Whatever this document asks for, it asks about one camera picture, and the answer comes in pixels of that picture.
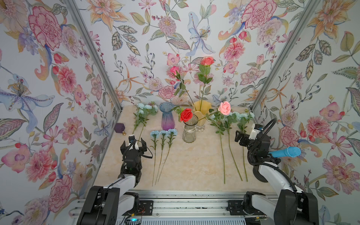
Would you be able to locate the single light blue rose stem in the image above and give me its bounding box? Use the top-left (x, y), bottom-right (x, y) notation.
top-left (206, 109), bottom-right (226, 184)

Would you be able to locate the clear ribbed glass vase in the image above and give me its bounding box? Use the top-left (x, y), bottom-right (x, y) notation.
top-left (182, 115), bottom-right (198, 143)

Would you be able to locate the yellow ruffled glass vase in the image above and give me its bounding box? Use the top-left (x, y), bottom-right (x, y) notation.
top-left (193, 100), bottom-right (212, 132)

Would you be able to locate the red rose stem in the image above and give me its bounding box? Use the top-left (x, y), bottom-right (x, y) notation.
top-left (173, 106), bottom-right (193, 122)

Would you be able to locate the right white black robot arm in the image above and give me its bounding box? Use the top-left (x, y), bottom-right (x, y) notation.
top-left (227, 118), bottom-right (319, 225)

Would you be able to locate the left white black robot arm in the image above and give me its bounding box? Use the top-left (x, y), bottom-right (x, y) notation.
top-left (76, 135), bottom-right (153, 225)

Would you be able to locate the blue purple glass vase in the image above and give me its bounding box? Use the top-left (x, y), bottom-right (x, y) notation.
top-left (159, 102), bottom-right (175, 130)

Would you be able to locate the purple perfume bottle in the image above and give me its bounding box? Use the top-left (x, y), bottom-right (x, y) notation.
top-left (114, 123), bottom-right (127, 136)

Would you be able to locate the pink rose stem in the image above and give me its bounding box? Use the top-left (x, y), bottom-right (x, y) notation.
top-left (199, 101), bottom-right (231, 121)

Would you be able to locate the pink rose blue carnation bouquet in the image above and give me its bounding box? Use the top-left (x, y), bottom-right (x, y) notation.
top-left (170, 56), bottom-right (215, 106)

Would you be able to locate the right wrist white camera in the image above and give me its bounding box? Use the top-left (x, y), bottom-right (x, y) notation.
top-left (249, 124), bottom-right (263, 140)

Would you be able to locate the wrist white camera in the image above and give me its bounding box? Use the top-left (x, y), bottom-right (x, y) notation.
top-left (128, 135), bottom-right (139, 151)
top-left (249, 124), bottom-right (263, 140)

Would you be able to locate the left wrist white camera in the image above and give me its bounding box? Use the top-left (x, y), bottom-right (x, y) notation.
top-left (128, 135), bottom-right (139, 151)

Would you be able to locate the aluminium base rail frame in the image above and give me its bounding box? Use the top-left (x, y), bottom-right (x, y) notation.
top-left (76, 186), bottom-right (319, 225)

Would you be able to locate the right aluminium corner post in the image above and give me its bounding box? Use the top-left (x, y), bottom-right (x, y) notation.
top-left (250, 1), bottom-right (319, 112)

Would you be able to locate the aluminium corner post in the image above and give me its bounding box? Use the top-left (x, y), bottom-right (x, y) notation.
top-left (250, 1), bottom-right (319, 112)
top-left (64, 0), bottom-right (122, 112)

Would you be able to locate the left aluminium corner post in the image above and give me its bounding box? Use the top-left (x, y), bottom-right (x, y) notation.
top-left (64, 0), bottom-right (122, 112)

